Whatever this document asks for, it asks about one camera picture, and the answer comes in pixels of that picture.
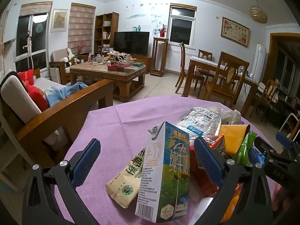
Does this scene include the wooden sofa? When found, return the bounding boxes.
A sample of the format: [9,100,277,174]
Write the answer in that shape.
[0,71,114,193]

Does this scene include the balcony glass door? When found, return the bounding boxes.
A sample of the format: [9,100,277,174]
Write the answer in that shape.
[14,13,50,69]

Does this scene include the wall decal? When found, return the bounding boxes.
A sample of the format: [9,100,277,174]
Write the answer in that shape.
[124,2,168,34]

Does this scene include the black television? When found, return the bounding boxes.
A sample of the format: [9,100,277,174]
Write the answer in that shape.
[114,31,150,56]

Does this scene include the white cardboard box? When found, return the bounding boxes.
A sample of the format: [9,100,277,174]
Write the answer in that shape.
[50,67,62,82]

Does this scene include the gold ceiling lamp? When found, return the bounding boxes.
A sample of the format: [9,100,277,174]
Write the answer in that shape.
[249,0,268,24]

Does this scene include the white metal frame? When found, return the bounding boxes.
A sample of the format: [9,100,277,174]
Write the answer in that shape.
[279,112,300,134]

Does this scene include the pink roller blind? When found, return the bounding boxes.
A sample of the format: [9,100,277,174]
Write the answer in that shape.
[68,3,96,52]

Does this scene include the wooden television stand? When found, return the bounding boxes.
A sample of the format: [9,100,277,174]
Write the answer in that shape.
[131,55,152,74]

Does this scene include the white framed window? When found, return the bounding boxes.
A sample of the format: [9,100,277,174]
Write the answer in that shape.
[169,3,197,46]

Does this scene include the blue wrapper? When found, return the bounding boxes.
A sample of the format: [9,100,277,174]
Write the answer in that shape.
[248,145,266,166]

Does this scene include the beige sofa cushion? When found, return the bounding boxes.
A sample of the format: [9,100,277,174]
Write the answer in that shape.
[0,75,43,123]

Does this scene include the short roller blind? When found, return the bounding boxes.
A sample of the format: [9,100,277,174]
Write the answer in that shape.
[19,2,53,17]

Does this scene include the wooden bookshelf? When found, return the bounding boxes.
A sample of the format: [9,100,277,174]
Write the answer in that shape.
[94,12,119,54]

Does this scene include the grey white mailer bag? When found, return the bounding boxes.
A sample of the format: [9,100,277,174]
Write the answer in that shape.
[172,106,222,137]

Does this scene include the wooden dining chair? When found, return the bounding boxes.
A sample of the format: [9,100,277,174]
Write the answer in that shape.
[175,43,195,94]
[198,49,212,62]
[204,52,250,106]
[250,79,279,122]

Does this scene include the large red cushion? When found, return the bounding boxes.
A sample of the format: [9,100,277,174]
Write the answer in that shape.
[25,83,50,112]

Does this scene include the person's right hand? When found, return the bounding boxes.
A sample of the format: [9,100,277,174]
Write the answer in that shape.
[273,184,300,218]

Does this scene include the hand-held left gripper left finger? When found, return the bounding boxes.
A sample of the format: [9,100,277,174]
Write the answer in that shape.
[22,138,102,225]

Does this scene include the wooden plant stand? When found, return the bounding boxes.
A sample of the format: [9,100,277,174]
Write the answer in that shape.
[150,36,169,77]

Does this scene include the white plastic bag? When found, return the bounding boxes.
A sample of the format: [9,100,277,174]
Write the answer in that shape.
[220,109,242,125]

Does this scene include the green snack packet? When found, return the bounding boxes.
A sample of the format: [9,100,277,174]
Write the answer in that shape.
[235,130,257,167]

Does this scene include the small red cushion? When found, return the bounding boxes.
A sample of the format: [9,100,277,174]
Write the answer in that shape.
[17,70,35,86]

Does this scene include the red branch plant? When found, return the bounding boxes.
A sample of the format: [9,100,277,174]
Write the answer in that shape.
[71,41,87,54]

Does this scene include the blue green milk carton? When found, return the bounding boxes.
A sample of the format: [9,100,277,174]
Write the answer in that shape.
[135,121,191,224]

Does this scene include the wooden armchair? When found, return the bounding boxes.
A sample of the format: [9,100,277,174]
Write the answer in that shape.
[49,48,89,85]

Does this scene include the beige milk powder packet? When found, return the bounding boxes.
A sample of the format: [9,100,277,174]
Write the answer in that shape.
[105,148,147,209]

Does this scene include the wooden door frame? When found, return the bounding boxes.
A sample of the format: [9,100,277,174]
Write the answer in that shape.
[265,32,300,92]

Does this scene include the wooden coffee table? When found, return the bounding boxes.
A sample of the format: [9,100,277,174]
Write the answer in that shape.
[70,61,146,102]

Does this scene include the framed sunflower picture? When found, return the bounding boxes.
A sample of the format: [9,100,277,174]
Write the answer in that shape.
[51,9,69,33]

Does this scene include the white standing air conditioner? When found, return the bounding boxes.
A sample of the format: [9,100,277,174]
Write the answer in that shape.
[250,43,267,83]

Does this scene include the red printed carton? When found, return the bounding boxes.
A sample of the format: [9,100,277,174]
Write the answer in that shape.
[189,135,227,198]

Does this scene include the wooden dining table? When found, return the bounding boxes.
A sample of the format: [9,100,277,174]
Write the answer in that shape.
[181,56,258,118]

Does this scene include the white radiator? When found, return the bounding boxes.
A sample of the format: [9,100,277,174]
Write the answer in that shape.
[165,50,195,72]

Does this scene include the framed flower painting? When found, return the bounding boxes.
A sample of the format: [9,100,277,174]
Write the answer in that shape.
[221,17,250,48]

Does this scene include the orange packet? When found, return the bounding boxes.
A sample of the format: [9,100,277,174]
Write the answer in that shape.
[220,183,243,223]

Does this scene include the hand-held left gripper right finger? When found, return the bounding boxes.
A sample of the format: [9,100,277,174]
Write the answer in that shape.
[193,136,274,225]

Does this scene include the purple tablecloth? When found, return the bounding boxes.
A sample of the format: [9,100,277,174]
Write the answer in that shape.
[53,96,282,225]

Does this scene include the plush toys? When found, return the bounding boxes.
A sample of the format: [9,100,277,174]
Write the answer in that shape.
[61,48,82,67]

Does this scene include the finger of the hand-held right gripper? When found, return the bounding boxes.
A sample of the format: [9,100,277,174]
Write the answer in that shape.
[254,136,283,156]
[275,132,295,151]

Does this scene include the blue blanket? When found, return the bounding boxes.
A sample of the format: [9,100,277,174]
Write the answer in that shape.
[44,82,88,107]

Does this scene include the yellow packet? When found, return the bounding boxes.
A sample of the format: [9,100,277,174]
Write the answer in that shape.
[217,124,250,156]

